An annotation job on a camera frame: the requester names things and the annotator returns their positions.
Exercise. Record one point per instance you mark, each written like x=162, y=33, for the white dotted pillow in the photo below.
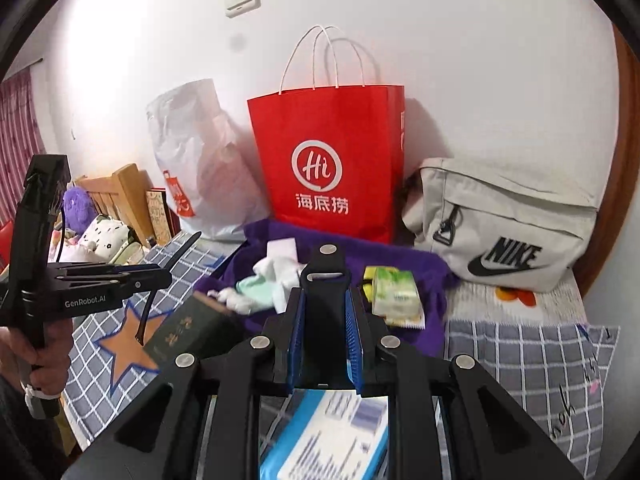
x=105, y=240

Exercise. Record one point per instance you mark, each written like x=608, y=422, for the grey checked bedsheet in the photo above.
x=85, y=330

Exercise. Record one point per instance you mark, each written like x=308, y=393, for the person's left forearm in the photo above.
x=20, y=415

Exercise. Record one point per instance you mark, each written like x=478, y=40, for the grey checked pillow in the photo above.
x=525, y=360

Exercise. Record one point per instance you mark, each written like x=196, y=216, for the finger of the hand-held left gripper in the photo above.
x=150, y=280
x=100, y=269

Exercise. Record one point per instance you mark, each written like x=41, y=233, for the person's left hand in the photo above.
x=52, y=360

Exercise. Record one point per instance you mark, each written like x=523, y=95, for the white printed cloth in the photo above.
x=475, y=305

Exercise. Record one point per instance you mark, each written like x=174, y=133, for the purple plush toy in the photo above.
x=77, y=205

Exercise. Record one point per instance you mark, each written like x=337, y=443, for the red paper bag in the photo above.
x=360, y=160

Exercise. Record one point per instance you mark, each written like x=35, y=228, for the purple towel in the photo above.
x=435, y=310

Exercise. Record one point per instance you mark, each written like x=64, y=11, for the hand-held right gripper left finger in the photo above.
x=298, y=340

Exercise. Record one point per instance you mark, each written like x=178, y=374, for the green tissue pack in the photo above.
x=397, y=295

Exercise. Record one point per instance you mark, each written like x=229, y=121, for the white sponge block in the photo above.
x=281, y=250

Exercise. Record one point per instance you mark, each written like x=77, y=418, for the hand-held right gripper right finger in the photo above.
x=353, y=340

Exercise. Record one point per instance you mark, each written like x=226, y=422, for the pink striped curtain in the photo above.
x=20, y=135

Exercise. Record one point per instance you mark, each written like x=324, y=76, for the white crumpled cloth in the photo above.
x=232, y=301

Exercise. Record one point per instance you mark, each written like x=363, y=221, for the wooden headboard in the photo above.
x=120, y=195

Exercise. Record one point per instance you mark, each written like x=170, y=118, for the dark green box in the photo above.
x=195, y=330

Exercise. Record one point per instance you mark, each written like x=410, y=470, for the white plastic bag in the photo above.
x=210, y=170

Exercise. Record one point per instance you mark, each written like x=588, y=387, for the blue and white packet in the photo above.
x=325, y=440

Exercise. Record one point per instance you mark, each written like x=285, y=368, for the yellow zip pouch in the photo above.
x=369, y=287

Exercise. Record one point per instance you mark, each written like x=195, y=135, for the mint green cloth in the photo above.
x=257, y=292

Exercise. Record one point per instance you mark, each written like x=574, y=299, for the dark framed board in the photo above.
x=160, y=215

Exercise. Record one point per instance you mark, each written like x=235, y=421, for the beige canvas bag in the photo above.
x=525, y=215

